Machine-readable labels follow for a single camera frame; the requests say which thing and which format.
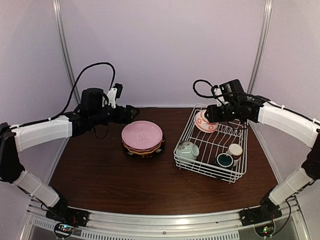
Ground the left aluminium corner post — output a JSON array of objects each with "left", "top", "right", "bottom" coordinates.
[{"left": 51, "top": 0, "right": 81, "bottom": 103}]

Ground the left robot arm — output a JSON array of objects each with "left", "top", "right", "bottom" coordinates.
[{"left": 0, "top": 84, "right": 140, "bottom": 222}]

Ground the aluminium corner post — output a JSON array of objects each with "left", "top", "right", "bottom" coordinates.
[
  {"left": 51, "top": 0, "right": 81, "bottom": 103},
  {"left": 247, "top": 0, "right": 273, "bottom": 94}
]

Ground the pale green floral bowl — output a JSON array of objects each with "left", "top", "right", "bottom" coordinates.
[{"left": 175, "top": 141, "right": 200, "bottom": 165}]

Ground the white brown small cup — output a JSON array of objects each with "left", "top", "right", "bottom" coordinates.
[{"left": 226, "top": 143, "right": 243, "bottom": 167}]

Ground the white red patterned bowl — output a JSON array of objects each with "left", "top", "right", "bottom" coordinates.
[{"left": 194, "top": 109, "right": 219, "bottom": 134}]

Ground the plain pink plate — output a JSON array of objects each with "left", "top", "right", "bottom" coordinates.
[{"left": 121, "top": 120, "right": 163, "bottom": 149}]

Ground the pink polka dot plate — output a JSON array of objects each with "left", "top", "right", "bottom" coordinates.
[{"left": 122, "top": 141, "right": 161, "bottom": 153}]

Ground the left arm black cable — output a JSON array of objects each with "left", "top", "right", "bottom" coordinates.
[{"left": 59, "top": 62, "right": 117, "bottom": 118}]

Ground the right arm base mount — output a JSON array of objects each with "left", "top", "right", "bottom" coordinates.
[{"left": 239, "top": 196, "right": 282, "bottom": 227}]

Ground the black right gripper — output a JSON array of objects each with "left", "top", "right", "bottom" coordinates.
[{"left": 206, "top": 101, "right": 240, "bottom": 122}]

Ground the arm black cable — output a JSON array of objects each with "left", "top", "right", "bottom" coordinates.
[
  {"left": 192, "top": 79, "right": 221, "bottom": 100},
  {"left": 59, "top": 62, "right": 117, "bottom": 118}
]

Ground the black striped rim plate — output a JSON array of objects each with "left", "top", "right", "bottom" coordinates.
[{"left": 122, "top": 136, "right": 166, "bottom": 159}]

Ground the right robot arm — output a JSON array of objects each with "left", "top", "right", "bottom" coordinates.
[{"left": 205, "top": 79, "right": 320, "bottom": 221}]

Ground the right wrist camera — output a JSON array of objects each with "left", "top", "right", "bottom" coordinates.
[{"left": 213, "top": 85, "right": 226, "bottom": 107}]

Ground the white wire dish rack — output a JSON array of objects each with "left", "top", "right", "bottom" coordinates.
[{"left": 173, "top": 103, "right": 249, "bottom": 183}]

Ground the yellow polka dot plate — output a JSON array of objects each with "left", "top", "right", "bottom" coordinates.
[{"left": 122, "top": 143, "right": 161, "bottom": 155}]

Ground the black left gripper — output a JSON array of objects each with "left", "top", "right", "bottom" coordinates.
[{"left": 89, "top": 103, "right": 140, "bottom": 126}]

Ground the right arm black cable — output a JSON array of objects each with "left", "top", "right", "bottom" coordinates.
[{"left": 192, "top": 79, "right": 221, "bottom": 100}]

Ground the right aluminium corner post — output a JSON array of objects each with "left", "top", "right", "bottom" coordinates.
[{"left": 247, "top": 0, "right": 273, "bottom": 94}]

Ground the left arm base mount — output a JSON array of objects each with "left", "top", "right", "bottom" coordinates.
[{"left": 39, "top": 194, "right": 89, "bottom": 228}]

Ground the dark teal small cup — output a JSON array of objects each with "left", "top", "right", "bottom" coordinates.
[{"left": 214, "top": 153, "right": 234, "bottom": 169}]

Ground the aluminium front frame rail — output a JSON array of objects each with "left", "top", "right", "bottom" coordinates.
[{"left": 17, "top": 198, "right": 311, "bottom": 240}]

